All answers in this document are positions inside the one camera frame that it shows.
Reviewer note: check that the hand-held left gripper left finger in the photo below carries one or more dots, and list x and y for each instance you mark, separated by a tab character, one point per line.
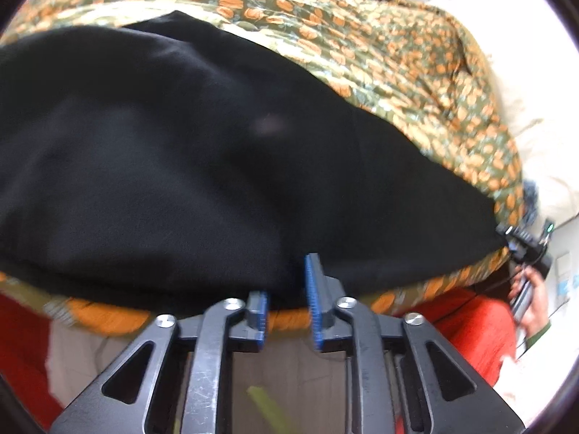
258	321

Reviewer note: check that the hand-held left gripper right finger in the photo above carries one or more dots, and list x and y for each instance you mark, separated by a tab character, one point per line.
313	298

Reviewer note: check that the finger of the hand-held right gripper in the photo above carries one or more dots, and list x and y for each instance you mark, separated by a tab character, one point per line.
509	237

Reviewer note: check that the black pants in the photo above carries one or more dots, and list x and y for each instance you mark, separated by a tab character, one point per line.
181	167

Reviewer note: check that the person's right forearm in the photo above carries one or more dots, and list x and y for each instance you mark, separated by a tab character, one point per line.
538	334

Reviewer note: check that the person's right hand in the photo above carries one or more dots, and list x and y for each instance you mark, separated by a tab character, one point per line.
536	298

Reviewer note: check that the orange fleece garment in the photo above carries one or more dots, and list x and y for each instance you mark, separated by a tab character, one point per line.
461	325

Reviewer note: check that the orange floral quilt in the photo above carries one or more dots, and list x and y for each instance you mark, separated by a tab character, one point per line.
384	54

